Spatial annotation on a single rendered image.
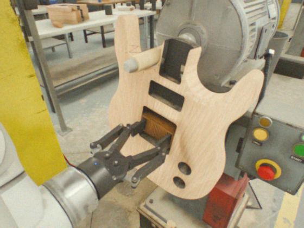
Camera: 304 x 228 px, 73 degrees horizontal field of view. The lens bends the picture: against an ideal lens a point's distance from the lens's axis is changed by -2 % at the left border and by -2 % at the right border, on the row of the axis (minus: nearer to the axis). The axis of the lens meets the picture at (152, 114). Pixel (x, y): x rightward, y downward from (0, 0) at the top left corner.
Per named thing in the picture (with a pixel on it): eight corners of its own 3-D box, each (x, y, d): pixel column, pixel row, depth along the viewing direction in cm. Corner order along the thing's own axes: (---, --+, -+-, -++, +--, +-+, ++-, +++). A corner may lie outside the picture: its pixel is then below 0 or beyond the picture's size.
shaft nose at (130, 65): (140, 66, 38) (134, 73, 40) (132, 56, 38) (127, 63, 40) (132, 69, 37) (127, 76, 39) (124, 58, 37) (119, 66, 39)
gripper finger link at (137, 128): (133, 137, 51) (131, 135, 51) (151, 124, 55) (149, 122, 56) (133, 128, 49) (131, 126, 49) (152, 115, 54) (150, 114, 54)
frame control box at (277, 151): (240, 134, 82) (258, 74, 68) (301, 159, 71) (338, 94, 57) (213, 173, 67) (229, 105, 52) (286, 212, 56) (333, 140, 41)
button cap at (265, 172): (259, 168, 57) (263, 157, 54) (274, 175, 54) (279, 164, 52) (254, 176, 54) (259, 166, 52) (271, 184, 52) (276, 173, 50)
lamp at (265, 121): (257, 124, 50) (260, 114, 49) (270, 129, 49) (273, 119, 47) (255, 126, 50) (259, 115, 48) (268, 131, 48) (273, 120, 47)
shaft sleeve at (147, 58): (192, 44, 50) (183, 53, 52) (184, 34, 50) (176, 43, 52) (142, 66, 38) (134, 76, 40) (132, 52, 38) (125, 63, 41)
